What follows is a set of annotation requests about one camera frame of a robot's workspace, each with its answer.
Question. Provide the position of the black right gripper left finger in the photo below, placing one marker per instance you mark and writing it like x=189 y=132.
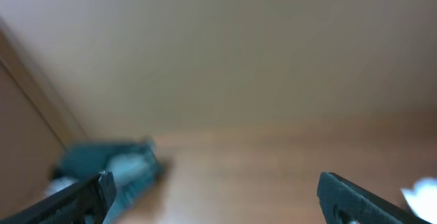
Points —
x=86 y=201

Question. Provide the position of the black shorts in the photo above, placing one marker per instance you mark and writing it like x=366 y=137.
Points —
x=87 y=158

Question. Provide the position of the folded grey garment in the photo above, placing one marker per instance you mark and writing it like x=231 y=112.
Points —
x=125 y=169

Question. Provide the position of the white t-shirt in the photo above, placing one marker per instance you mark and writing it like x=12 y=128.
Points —
x=422 y=199

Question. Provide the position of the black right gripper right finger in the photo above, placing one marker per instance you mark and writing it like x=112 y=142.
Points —
x=343 y=202

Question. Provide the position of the folded blue denim jeans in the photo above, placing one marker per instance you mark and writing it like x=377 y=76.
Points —
x=127 y=196

